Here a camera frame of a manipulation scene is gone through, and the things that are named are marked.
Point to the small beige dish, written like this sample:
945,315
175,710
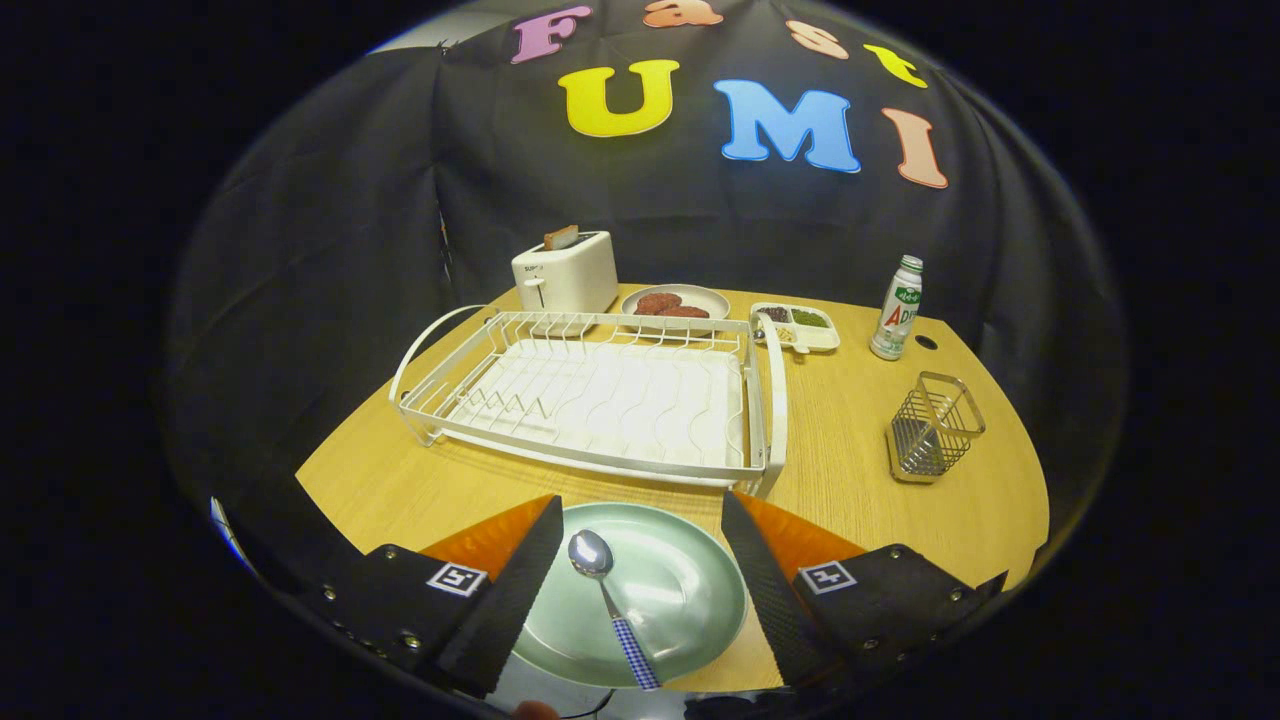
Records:
715,300

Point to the pale green plate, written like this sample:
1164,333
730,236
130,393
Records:
675,590

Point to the pile of yellow beans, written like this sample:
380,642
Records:
784,333

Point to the pile of green beans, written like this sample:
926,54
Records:
810,318

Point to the white toaster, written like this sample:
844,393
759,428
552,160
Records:
570,275

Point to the white divided snack dish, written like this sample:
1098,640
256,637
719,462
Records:
822,337

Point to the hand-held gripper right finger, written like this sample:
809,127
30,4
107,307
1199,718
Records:
770,590

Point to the toasted bread slice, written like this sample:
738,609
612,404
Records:
561,237

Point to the reddish brown meat patty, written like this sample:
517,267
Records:
688,312
656,301

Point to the pile of dark beans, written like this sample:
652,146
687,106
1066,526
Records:
773,314

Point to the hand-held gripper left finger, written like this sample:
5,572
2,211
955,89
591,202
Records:
505,605

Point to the white green-label drink bottle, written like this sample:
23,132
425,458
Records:
897,310

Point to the black backdrop cloth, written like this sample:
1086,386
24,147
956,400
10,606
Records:
330,250

